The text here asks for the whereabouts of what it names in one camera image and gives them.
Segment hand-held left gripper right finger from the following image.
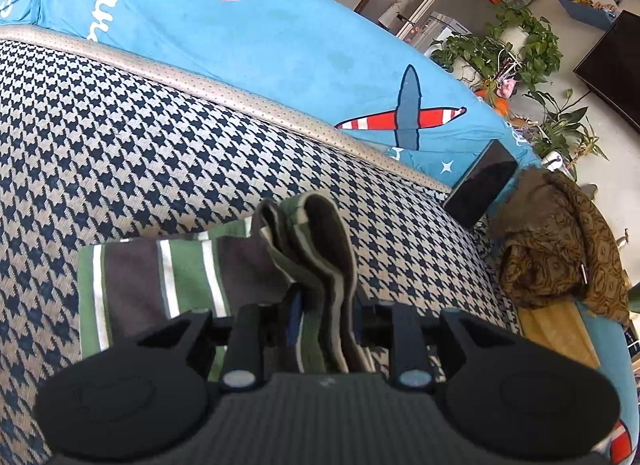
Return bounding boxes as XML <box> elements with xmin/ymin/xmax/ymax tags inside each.
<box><xmin>352</xmin><ymin>295</ymin><xmax>507</xmax><ymax>392</ymax></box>

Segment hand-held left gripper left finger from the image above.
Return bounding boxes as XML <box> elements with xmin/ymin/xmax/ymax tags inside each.
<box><xmin>134</xmin><ymin>287</ymin><xmax>307</xmax><ymax>392</ymax></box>

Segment green brown striped t-shirt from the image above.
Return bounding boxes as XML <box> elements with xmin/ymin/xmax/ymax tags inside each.
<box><xmin>77</xmin><ymin>191</ymin><xmax>382</xmax><ymax>377</ymax></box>

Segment wooden sofa armrest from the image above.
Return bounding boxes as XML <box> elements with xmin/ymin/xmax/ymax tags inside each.
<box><xmin>516</xmin><ymin>299</ymin><xmax>602</xmax><ymax>372</ymax></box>

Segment black smartphone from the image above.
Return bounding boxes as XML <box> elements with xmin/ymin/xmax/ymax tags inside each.
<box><xmin>441</xmin><ymin>139</ymin><xmax>519</xmax><ymax>232</ymax></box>

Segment brown patterned cloth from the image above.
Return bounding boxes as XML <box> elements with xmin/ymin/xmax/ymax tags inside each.
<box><xmin>486</xmin><ymin>169</ymin><xmax>632</xmax><ymax>327</ymax></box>

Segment houndstooth sofa cover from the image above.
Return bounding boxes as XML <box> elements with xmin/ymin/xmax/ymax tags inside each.
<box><xmin>0</xmin><ymin>37</ymin><xmax>527</xmax><ymax>465</ymax></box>

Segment broad-leaf potted plant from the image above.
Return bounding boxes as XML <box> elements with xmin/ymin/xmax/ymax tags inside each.
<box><xmin>521</xmin><ymin>89</ymin><xmax>609</xmax><ymax>182</ymax></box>

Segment blue airplane print blanket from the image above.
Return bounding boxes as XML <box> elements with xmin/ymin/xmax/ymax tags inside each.
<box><xmin>0</xmin><ymin>0</ymin><xmax>640</xmax><ymax>465</ymax></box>

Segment white appliance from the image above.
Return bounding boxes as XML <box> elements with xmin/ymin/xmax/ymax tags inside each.
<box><xmin>424</xmin><ymin>11</ymin><xmax>472</xmax><ymax>54</ymax></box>

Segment trailing green potted plant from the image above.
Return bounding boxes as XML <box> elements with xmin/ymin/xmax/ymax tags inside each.
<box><xmin>429</xmin><ymin>6</ymin><xmax>564</xmax><ymax>92</ymax></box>

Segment black television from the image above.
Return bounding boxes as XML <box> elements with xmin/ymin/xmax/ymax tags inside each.
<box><xmin>571</xmin><ymin>9</ymin><xmax>640</xmax><ymax>134</ymax></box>

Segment blue storage box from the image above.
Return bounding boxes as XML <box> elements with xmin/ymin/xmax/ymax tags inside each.
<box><xmin>556</xmin><ymin>0</ymin><xmax>629</xmax><ymax>32</ymax></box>

